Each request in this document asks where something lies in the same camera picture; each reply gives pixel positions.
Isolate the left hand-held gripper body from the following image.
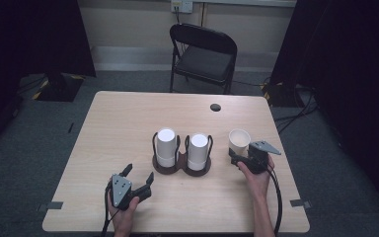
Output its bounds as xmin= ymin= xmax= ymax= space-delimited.
xmin=107 ymin=173 xmax=153 ymax=211

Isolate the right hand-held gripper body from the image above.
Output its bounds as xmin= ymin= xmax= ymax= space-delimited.
xmin=241 ymin=140 xmax=282 ymax=176

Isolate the single white paper cup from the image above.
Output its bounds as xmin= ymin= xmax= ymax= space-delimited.
xmin=228 ymin=127 xmax=252 ymax=158

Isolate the stack of white paper cups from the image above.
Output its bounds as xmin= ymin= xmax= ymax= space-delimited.
xmin=188 ymin=132 xmax=209 ymax=172
xmin=156 ymin=127 xmax=178 ymax=168

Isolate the person's right hand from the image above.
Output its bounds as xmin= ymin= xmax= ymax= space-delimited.
xmin=237 ymin=154 xmax=275 ymax=199

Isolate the person's left hand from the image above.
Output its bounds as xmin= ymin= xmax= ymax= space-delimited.
xmin=107 ymin=196 xmax=141 ymax=232

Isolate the grey tape strip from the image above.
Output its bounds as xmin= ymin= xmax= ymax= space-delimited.
xmin=38 ymin=200 xmax=64 ymax=212
xmin=289 ymin=198 xmax=312 ymax=209

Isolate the black stand base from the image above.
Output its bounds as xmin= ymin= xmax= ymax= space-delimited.
xmin=33 ymin=73 xmax=85 ymax=103
xmin=262 ymin=82 xmax=297 ymax=108

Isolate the black folding chair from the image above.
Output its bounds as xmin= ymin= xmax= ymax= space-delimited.
xmin=169 ymin=23 xmax=239 ymax=96

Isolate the dark curtain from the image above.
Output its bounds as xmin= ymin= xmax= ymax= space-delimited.
xmin=269 ymin=0 xmax=379 ymax=218
xmin=0 ymin=0 xmax=97 ymax=156

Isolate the left hand-held gripper cable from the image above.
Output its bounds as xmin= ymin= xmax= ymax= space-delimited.
xmin=100 ymin=181 xmax=119 ymax=237

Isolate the hand-held gripper cable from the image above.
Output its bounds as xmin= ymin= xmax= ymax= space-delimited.
xmin=100 ymin=181 xmax=119 ymax=237
xmin=266 ymin=167 xmax=284 ymax=237

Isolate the right hand-held gripper cable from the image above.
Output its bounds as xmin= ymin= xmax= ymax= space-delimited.
xmin=266 ymin=167 xmax=284 ymax=237

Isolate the black floor cable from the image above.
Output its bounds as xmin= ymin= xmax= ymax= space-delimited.
xmin=274 ymin=84 xmax=320 ymax=133

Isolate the white wall outlet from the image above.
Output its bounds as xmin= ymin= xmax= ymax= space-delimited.
xmin=171 ymin=0 xmax=193 ymax=14

